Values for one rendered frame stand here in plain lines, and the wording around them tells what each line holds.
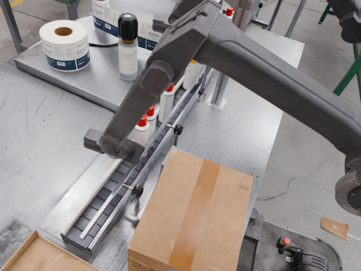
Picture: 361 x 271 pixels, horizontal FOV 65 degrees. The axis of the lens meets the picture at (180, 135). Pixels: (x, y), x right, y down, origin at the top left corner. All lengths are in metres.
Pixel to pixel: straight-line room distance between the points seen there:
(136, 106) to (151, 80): 0.14
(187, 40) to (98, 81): 1.01
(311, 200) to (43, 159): 1.84
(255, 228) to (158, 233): 1.09
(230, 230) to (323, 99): 0.39
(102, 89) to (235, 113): 0.63
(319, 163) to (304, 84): 2.17
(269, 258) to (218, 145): 0.74
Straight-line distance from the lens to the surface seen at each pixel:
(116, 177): 1.03
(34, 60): 1.54
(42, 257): 1.00
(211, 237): 0.70
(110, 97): 1.29
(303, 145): 2.66
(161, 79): 0.45
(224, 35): 0.41
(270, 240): 1.77
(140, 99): 0.56
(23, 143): 1.25
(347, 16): 0.92
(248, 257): 1.69
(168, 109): 1.13
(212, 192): 0.75
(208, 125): 1.29
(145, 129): 0.95
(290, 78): 0.44
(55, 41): 1.39
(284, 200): 2.24
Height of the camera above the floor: 1.76
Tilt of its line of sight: 49 degrees down
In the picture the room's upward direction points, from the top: 12 degrees clockwise
